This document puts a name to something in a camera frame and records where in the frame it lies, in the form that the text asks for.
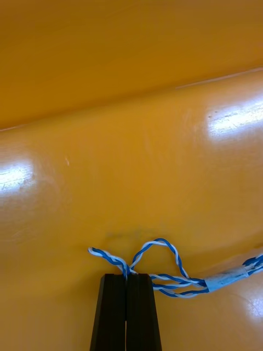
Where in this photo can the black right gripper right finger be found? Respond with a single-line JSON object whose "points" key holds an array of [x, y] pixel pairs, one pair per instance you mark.
{"points": [[142, 312]]}

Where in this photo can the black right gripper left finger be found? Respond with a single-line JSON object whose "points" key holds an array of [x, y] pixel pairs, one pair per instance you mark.
{"points": [[111, 312]]}

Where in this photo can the yellow-orange plastic bin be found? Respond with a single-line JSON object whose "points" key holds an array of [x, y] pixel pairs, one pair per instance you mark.
{"points": [[131, 137]]}

